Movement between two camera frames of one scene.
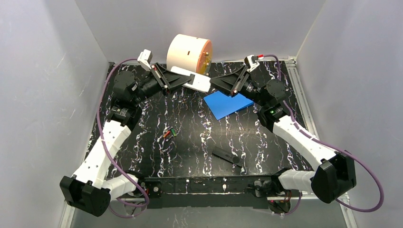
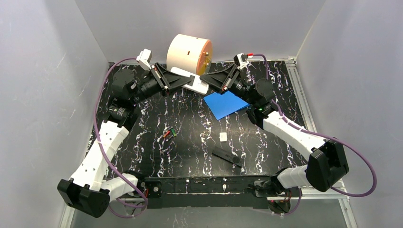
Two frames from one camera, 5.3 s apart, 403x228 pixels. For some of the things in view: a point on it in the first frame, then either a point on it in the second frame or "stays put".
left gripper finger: [172, 80] stays put
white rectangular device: [251, 62] to [240, 60]
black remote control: [228, 156] stays put
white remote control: [200, 82] stays put
